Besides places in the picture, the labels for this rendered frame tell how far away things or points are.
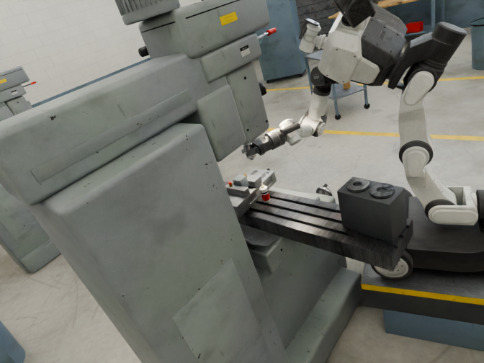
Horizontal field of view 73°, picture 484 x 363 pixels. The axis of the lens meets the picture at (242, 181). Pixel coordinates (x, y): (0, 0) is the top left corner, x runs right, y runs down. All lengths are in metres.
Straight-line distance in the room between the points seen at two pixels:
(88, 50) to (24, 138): 7.38
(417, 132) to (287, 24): 5.96
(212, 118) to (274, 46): 6.38
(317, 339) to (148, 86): 1.54
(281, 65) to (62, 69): 4.59
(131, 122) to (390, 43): 1.07
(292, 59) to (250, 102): 6.14
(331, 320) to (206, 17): 1.65
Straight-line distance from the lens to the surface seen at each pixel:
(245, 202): 1.71
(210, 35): 1.27
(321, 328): 2.05
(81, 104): 1.02
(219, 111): 1.28
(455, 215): 1.90
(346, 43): 1.50
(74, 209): 0.90
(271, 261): 1.60
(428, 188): 1.86
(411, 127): 1.70
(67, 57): 8.12
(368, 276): 1.98
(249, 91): 1.43
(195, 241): 1.13
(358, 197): 1.34
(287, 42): 7.50
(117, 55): 8.57
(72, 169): 1.01
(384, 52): 1.54
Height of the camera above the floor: 1.87
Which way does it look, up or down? 28 degrees down
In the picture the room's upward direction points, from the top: 18 degrees counter-clockwise
